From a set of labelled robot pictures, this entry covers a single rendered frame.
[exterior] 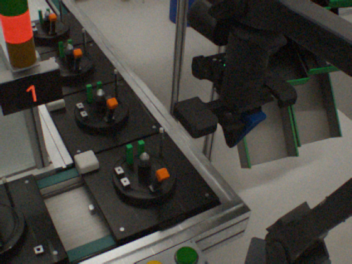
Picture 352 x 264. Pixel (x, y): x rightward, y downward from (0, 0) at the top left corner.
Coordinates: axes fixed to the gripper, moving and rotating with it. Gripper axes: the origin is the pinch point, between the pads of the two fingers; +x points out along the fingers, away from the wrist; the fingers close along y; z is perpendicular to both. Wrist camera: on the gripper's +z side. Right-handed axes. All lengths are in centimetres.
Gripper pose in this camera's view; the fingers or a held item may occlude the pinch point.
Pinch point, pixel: (233, 129)
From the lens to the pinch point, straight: 64.7
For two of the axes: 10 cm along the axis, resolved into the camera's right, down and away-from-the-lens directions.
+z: -4.9, -6.1, 6.3
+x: -0.6, 7.4, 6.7
